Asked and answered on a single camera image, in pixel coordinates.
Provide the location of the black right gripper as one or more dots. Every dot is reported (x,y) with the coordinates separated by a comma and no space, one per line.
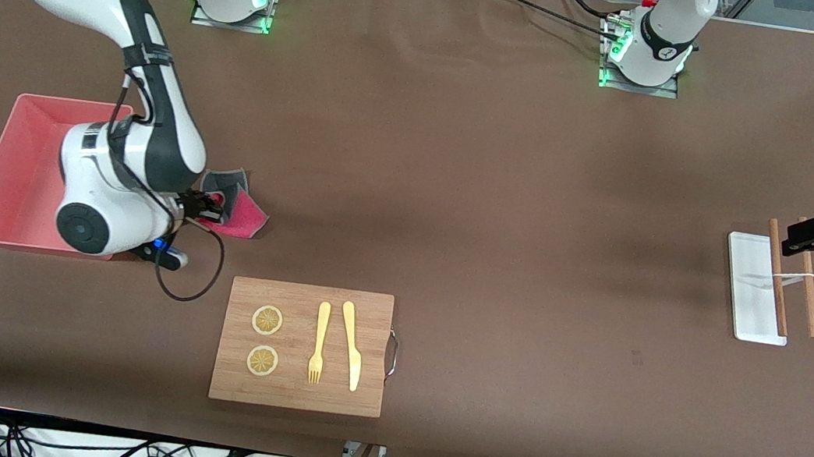
(193,205)

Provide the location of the red cloth with grey back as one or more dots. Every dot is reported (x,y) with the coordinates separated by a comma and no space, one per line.
(247,219)

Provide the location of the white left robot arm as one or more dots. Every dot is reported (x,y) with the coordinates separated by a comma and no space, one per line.
(664,34)

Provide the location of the white rectangular tray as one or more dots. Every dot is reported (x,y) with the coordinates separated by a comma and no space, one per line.
(747,305)

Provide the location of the lemon slice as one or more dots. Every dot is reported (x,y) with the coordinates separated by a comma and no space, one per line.
(262,360)
(267,320)

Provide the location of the yellow plastic fork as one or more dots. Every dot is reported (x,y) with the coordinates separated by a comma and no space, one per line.
(321,327)

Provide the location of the pink plastic bin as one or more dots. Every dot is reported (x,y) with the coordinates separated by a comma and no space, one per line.
(22,162)

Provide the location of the yellow plastic knife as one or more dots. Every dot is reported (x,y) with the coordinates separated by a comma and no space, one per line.
(353,347)

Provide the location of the wooden cutting board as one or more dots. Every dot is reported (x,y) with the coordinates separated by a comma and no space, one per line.
(295,395)

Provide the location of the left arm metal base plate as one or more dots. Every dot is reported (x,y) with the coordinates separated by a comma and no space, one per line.
(637,90)

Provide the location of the small metal bracket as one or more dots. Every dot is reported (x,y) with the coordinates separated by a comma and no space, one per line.
(348,453)

